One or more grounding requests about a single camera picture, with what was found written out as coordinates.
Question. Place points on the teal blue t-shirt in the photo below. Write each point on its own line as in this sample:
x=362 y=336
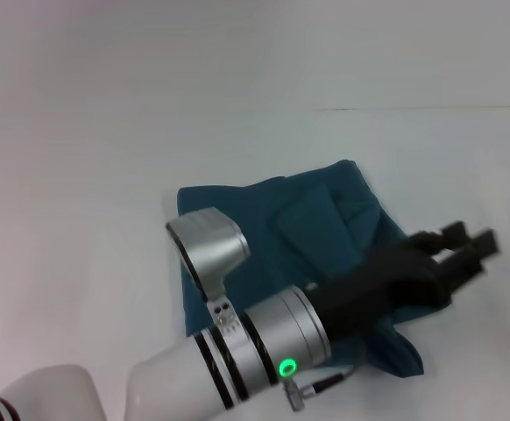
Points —
x=316 y=210

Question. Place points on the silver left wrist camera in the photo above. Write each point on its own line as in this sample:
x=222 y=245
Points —
x=211 y=245

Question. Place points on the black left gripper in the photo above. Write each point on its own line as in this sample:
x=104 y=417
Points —
x=382 y=280

